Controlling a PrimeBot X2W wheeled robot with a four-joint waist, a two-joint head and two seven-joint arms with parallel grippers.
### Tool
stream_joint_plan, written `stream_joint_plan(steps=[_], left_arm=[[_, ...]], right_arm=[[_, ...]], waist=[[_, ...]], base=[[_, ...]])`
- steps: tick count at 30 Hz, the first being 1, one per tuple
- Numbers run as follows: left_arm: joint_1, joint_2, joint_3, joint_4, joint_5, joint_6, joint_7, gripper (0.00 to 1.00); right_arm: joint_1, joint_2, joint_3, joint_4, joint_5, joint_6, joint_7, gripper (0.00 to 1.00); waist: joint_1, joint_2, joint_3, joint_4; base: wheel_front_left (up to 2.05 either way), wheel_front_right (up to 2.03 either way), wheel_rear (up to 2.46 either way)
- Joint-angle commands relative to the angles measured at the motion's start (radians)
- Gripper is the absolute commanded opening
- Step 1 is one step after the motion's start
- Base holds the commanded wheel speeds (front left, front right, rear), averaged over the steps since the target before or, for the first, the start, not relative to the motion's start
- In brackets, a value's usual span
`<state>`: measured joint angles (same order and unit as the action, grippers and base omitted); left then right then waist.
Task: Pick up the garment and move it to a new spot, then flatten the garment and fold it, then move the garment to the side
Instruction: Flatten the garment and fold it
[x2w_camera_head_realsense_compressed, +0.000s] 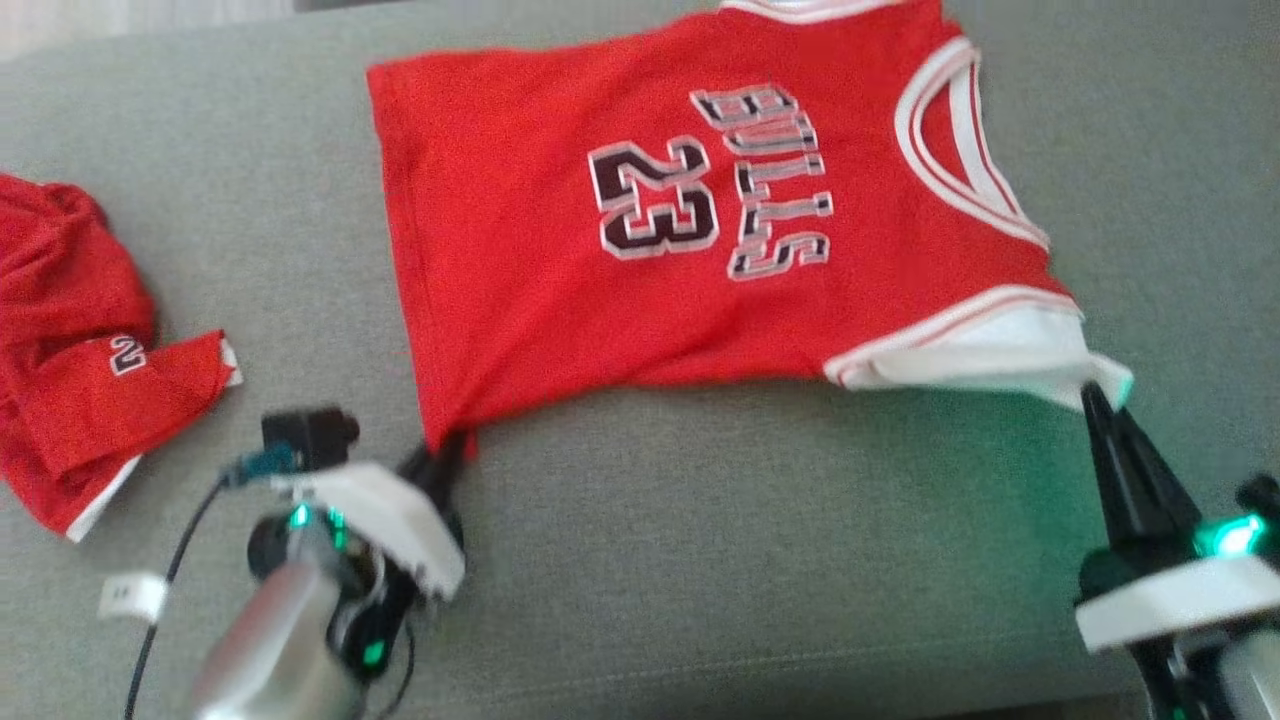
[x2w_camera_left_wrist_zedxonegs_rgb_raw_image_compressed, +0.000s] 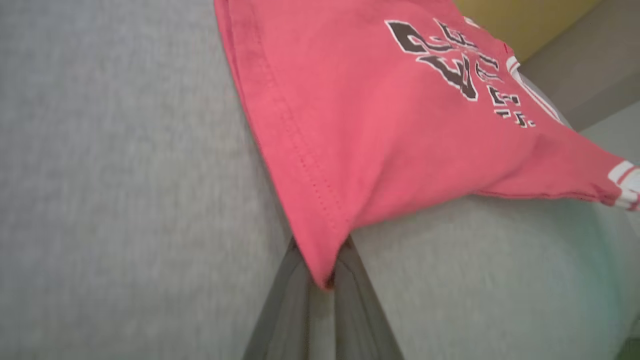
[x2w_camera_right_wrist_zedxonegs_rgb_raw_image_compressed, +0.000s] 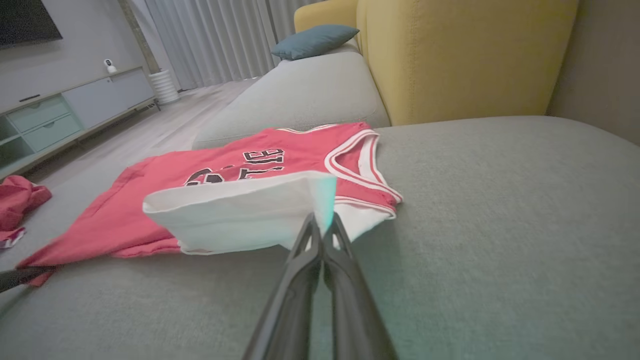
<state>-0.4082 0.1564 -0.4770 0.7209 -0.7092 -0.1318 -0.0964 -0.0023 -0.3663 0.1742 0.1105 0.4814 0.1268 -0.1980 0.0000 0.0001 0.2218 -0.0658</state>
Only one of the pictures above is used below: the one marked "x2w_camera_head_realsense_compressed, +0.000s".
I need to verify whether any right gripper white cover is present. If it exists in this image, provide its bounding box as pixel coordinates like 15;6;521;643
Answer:
1075;383;1280;720

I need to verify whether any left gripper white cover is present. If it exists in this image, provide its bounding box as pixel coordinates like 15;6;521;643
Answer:
248;430;473;681

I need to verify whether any red Bulls 23 jersey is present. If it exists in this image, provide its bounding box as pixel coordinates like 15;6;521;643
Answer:
367;0;1136;458

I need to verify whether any red basketball shorts white trim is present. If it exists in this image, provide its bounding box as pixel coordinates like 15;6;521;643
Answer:
0;172;243;543

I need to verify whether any large grey sofa seat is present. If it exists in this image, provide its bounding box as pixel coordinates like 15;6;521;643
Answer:
0;0;1280;720

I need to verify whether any black cable with blue plug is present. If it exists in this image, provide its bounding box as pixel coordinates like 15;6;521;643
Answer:
125;447;298;720

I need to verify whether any white cable tag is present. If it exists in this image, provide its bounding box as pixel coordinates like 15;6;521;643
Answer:
98;572;169;623

